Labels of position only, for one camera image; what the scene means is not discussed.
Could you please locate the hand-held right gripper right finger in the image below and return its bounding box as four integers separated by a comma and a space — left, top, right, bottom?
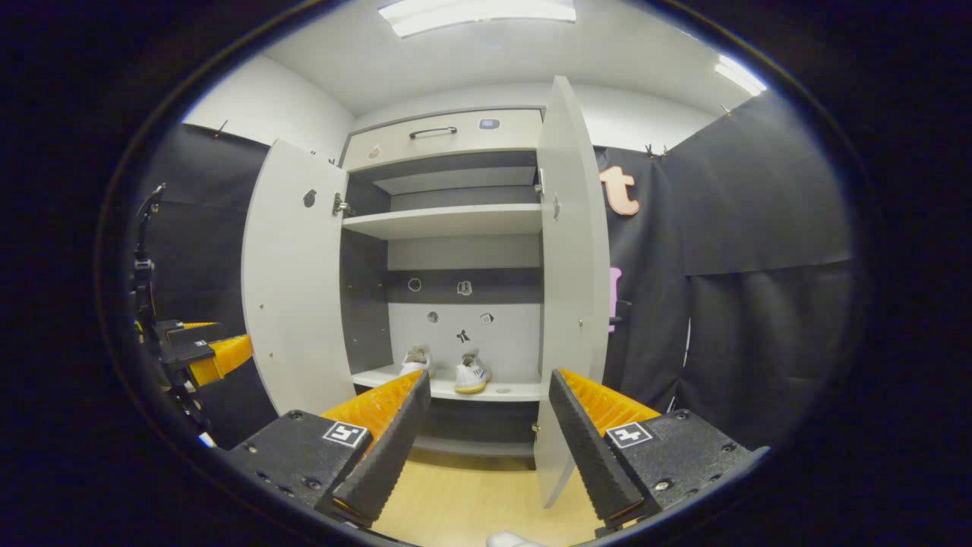
548, 368, 764, 530

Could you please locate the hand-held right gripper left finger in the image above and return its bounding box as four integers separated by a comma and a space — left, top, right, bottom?
228, 369, 432, 529

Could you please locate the white shoe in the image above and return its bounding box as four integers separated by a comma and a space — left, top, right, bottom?
453, 349, 493, 395
399, 345, 434, 379

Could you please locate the white cabinet door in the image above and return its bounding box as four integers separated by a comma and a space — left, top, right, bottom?
532, 74, 612, 510
241, 137, 358, 419

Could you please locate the white shoe cabinet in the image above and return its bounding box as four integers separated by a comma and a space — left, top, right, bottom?
338, 108, 546, 460

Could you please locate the white cabinet drawer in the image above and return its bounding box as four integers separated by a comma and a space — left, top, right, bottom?
342, 109, 544, 169

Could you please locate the black backdrop cloth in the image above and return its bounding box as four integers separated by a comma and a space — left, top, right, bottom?
596, 95, 855, 451
125, 122, 282, 451

